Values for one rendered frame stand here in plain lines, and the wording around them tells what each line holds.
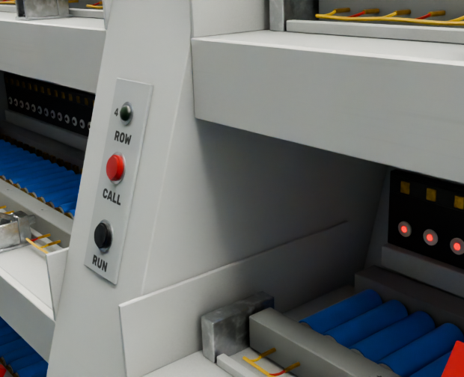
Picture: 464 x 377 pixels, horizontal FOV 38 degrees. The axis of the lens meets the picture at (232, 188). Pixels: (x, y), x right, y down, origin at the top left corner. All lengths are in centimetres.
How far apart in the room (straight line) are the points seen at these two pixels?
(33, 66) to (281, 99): 30
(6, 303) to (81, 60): 21
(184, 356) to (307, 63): 21
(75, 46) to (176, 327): 21
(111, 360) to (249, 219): 12
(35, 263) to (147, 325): 20
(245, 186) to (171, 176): 6
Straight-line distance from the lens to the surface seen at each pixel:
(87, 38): 49
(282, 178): 44
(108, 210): 43
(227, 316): 42
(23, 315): 55
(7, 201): 70
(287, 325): 41
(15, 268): 58
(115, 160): 42
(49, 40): 54
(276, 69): 33
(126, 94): 42
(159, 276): 40
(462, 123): 27
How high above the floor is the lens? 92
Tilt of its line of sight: 7 degrees down
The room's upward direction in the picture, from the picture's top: 12 degrees clockwise
